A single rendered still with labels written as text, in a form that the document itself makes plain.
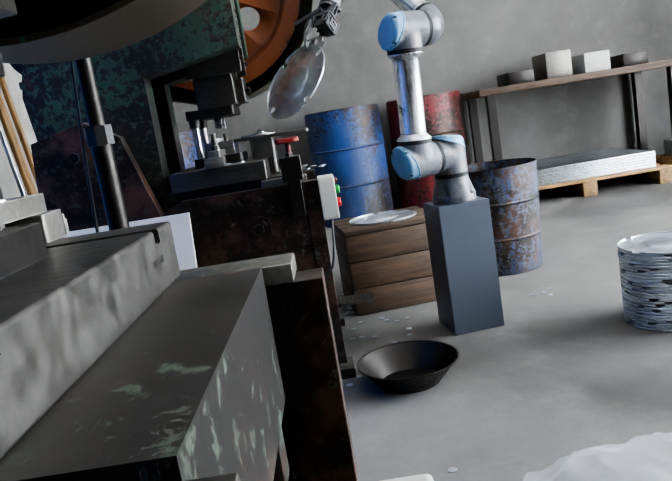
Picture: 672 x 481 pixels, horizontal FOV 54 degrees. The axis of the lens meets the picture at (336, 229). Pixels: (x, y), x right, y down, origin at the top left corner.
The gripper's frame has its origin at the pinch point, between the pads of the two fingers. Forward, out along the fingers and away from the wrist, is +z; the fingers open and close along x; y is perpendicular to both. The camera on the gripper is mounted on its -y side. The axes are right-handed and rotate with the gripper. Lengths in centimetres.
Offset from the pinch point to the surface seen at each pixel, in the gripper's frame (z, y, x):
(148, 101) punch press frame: 46, -22, -31
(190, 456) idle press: 150, 116, -92
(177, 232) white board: 79, -13, -7
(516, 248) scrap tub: 8, 35, 124
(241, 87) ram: 25.9, -9.4, -11.3
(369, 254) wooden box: 40, -4, 74
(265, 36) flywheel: -15.9, -27.6, 1.2
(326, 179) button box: 52, 22, 9
